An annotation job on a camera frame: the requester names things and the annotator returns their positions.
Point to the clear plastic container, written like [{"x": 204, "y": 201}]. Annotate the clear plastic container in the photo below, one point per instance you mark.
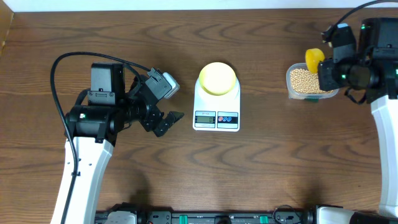
[{"x": 303, "y": 96}]

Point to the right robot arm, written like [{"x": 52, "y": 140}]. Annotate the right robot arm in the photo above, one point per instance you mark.
[{"x": 369, "y": 64}]

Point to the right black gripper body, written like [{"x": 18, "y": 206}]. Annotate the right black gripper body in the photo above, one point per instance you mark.
[{"x": 333, "y": 75}]

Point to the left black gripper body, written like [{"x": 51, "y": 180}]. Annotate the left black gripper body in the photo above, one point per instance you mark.
[{"x": 152, "y": 116}]

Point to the soybeans pile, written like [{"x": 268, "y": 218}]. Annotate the soybeans pile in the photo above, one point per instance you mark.
[{"x": 303, "y": 81}]

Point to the yellow measuring scoop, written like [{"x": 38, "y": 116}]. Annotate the yellow measuring scoop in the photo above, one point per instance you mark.
[{"x": 312, "y": 58}]

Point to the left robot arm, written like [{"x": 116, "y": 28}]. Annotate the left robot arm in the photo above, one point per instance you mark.
[{"x": 118, "y": 97}]

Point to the yellow bowl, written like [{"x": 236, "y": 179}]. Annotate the yellow bowl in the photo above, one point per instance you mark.
[{"x": 217, "y": 78}]

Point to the white digital kitchen scale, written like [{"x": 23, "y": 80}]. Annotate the white digital kitchen scale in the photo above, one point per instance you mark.
[{"x": 217, "y": 113}]

